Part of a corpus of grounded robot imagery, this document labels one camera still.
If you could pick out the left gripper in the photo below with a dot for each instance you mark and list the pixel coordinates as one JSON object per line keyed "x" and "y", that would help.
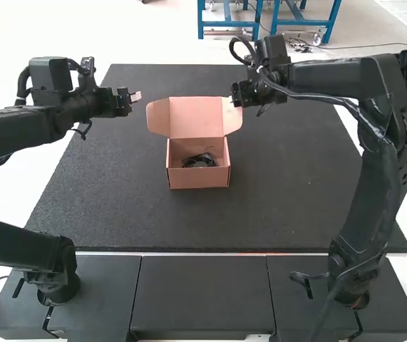
{"x": 105, "y": 103}

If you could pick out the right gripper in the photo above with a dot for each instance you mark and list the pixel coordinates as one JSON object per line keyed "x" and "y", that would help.
{"x": 249, "y": 94}

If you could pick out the cardboard box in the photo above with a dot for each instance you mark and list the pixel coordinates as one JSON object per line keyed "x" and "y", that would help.
{"x": 197, "y": 176}

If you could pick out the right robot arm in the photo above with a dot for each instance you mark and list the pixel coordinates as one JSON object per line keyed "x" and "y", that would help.
{"x": 377, "y": 178}

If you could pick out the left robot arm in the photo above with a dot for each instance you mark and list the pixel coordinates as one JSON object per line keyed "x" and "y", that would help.
{"x": 10, "y": 128}

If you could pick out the black square fan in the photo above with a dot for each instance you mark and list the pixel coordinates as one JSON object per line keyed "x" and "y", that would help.
{"x": 199, "y": 162}

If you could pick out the black mat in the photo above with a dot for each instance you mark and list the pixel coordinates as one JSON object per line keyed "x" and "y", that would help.
{"x": 117, "y": 199}

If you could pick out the dark base panel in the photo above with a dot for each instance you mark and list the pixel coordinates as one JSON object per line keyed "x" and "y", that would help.
{"x": 92, "y": 295}
{"x": 296, "y": 313}
{"x": 203, "y": 295}

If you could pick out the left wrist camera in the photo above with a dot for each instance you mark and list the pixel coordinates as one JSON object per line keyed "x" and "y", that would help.
{"x": 89, "y": 66}

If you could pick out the blue metal workbench frame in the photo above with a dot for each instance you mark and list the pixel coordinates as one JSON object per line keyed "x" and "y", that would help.
{"x": 230, "y": 16}
{"x": 296, "y": 18}

